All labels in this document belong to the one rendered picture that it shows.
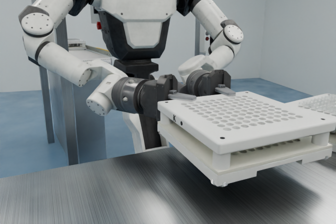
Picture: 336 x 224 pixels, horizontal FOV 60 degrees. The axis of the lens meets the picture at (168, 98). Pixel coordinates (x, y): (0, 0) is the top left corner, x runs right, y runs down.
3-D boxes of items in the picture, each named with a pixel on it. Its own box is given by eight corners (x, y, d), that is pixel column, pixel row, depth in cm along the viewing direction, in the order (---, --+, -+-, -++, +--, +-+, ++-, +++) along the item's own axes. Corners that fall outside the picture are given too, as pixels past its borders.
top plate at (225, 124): (156, 109, 64) (156, 100, 63) (247, 98, 73) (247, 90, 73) (218, 156, 42) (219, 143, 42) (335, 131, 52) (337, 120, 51)
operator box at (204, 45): (223, 51, 214) (224, 14, 207) (204, 52, 206) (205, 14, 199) (217, 50, 219) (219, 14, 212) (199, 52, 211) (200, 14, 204)
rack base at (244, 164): (157, 131, 65) (157, 121, 65) (246, 117, 75) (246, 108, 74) (217, 186, 44) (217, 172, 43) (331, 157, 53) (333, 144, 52)
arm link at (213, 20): (233, 56, 117) (200, 15, 122) (253, 35, 107) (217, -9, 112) (215, 64, 110) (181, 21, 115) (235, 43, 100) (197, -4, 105)
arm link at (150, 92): (181, 71, 70) (143, 68, 76) (157, 77, 62) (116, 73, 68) (181, 121, 73) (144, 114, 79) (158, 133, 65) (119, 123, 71)
